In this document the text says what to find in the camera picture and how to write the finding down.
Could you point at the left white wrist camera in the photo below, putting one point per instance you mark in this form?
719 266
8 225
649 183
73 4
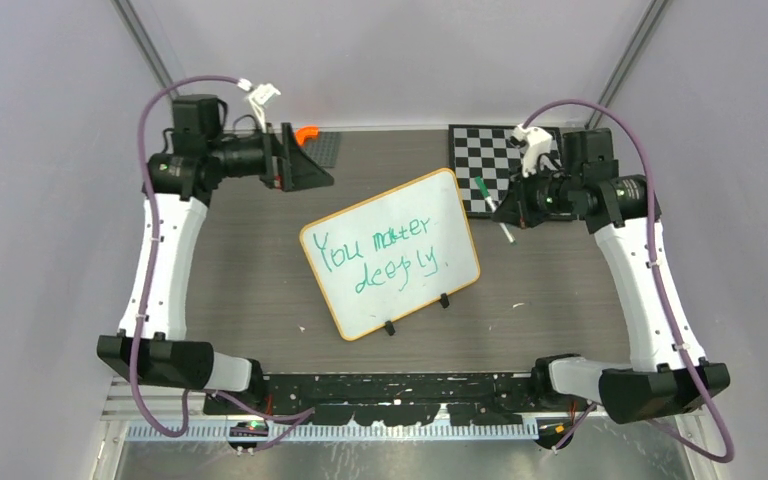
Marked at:
258 96

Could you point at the green whiteboard marker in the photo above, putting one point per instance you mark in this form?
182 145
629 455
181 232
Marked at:
495 208

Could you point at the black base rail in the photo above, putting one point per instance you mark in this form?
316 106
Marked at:
470 399

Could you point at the yellow framed whiteboard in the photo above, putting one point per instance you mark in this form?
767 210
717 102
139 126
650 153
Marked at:
393 254

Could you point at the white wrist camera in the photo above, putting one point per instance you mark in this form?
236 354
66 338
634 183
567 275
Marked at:
533 143
258 96

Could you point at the orange curved block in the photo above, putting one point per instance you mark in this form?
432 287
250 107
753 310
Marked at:
306 134

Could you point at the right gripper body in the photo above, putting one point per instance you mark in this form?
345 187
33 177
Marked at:
537 198

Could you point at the green marker cap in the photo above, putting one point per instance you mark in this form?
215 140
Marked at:
483 189

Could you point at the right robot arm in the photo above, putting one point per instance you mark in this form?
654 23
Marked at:
668 372

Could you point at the white slotted cable duct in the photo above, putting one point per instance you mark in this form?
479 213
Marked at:
437 430

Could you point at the grey lego baseplate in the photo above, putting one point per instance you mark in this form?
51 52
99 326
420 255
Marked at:
324 148

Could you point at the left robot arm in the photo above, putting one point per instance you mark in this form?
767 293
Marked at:
150 347

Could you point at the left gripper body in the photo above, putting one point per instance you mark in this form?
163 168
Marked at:
270 153

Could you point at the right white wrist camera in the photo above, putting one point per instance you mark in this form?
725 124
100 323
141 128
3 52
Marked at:
533 143

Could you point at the aluminium frame rail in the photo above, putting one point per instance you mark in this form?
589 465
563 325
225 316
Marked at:
165 403

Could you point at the black white checkerboard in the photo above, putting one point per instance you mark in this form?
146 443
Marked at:
481 150

